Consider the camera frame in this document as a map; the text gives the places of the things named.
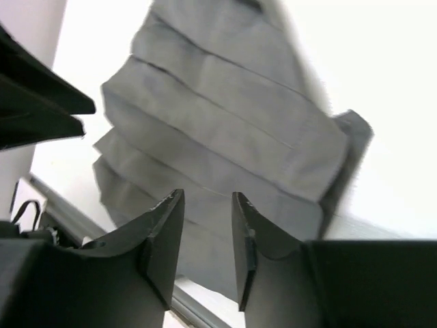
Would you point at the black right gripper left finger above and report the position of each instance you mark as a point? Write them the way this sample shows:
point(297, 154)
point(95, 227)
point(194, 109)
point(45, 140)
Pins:
point(122, 279)

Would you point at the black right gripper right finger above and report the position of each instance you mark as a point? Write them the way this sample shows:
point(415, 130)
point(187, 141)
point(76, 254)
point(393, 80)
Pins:
point(285, 282)

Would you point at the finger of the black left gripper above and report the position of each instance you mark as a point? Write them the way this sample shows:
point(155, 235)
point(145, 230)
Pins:
point(36, 104)

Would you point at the grey pleated skirt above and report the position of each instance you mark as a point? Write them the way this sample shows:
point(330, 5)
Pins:
point(213, 99)

